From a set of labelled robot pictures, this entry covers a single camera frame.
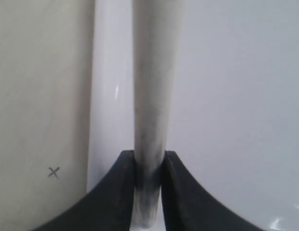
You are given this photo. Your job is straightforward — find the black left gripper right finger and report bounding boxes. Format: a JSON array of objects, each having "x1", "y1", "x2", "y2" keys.
[{"x1": 161, "y1": 151, "x2": 259, "y2": 231}]

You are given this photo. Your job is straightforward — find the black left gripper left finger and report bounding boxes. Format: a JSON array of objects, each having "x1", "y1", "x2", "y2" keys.
[{"x1": 37, "y1": 150, "x2": 135, "y2": 231}]

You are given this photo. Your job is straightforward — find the white drumstick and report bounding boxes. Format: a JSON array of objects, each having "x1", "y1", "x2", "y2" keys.
[{"x1": 132, "y1": 0, "x2": 184, "y2": 229}]

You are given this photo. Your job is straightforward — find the white plastic tray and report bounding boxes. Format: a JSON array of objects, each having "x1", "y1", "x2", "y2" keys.
[{"x1": 87, "y1": 0, "x2": 299, "y2": 231}]

